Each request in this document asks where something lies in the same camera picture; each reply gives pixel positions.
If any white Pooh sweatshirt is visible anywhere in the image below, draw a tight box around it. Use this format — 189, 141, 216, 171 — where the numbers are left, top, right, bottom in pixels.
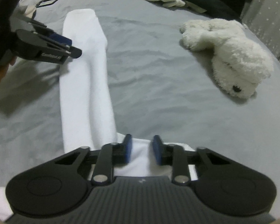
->
0, 8, 199, 222

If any white plush dog toy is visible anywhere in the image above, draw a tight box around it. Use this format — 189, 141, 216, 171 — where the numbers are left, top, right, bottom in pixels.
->
180, 19, 274, 99

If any black rectangular frame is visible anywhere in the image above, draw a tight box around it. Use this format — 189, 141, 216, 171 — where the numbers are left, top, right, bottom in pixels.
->
36, 0, 58, 8

